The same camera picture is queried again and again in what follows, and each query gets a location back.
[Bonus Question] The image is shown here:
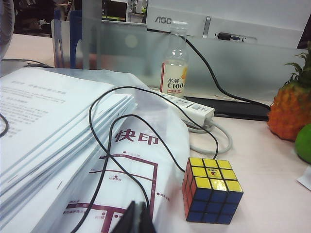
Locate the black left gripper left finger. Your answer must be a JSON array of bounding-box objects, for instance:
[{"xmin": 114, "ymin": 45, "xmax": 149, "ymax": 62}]
[{"xmin": 114, "ymin": 200, "xmax": 138, "ymax": 233}]

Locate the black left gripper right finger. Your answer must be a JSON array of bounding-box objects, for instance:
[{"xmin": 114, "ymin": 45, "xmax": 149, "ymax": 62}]
[{"xmin": 137, "ymin": 202, "xmax": 156, "ymax": 233}]

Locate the green toy apple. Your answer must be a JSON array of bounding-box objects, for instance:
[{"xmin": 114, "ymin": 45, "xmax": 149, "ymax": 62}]
[{"xmin": 294, "ymin": 123, "xmax": 311, "ymax": 166}]

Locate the orange toy pineapple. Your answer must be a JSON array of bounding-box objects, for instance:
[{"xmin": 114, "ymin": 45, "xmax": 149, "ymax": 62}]
[{"xmin": 266, "ymin": 42, "xmax": 311, "ymax": 142}]

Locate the colourful Rubik's cube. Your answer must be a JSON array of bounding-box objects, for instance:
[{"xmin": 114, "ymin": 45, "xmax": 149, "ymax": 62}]
[{"xmin": 181, "ymin": 157, "xmax": 244, "ymax": 225}]

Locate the white bag with red print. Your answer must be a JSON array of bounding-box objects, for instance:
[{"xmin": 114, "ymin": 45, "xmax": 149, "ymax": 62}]
[{"xmin": 52, "ymin": 68, "xmax": 190, "ymax": 233}]

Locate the white power strip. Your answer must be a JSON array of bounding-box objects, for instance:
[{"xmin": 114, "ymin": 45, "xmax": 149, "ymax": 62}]
[{"xmin": 150, "ymin": 89, "xmax": 216, "ymax": 127}]

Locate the stack of printed papers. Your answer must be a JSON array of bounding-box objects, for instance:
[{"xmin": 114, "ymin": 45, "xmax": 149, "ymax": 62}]
[{"xmin": 0, "ymin": 67, "xmax": 137, "ymax": 233}]

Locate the flat black monitor base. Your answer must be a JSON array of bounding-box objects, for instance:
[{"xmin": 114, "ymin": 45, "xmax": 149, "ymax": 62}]
[{"xmin": 184, "ymin": 96, "xmax": 272, "ymax": 121}]

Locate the clear C100 drink bottle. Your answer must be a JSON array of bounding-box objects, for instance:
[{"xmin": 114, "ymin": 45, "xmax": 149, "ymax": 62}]
[{"xmin": 159, "ymin": 21, "xmax": 190, "ymax": 99}]

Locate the frosted glass desk partition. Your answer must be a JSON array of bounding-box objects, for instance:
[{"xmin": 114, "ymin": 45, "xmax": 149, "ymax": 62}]
[{"xmin": 82, "ymin": 19, "xmax": 311, "ymax": 102}]

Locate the blue file holder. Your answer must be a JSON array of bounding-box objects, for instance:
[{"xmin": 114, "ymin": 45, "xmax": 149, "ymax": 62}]
[{"xmin": 52, "ymin": 9, "xmax": 85, "ymax": 70}]

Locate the white AOC monitor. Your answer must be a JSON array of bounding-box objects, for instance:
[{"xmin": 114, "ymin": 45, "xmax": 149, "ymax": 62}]
[{"xmin": 146, "ymin": 0, "xmax": 311, "ymax": 51}]

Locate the thin black cable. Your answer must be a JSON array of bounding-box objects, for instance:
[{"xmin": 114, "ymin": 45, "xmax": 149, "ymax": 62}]
[{"xmin": 0, "ymin": 86, "xmax": 220, "ymax": 209}]

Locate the grey power strip cord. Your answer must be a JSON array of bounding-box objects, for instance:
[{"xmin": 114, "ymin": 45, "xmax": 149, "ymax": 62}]
[{"xmin": 186, "ymin": 118, "xmax": 233, "ymax": 154}]

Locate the thick black monitor cable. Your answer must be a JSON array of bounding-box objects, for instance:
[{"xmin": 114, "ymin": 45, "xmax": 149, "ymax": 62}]
[{"xmin": 185, "ymin": 38, "xmax": 271, "ymax": 109}]

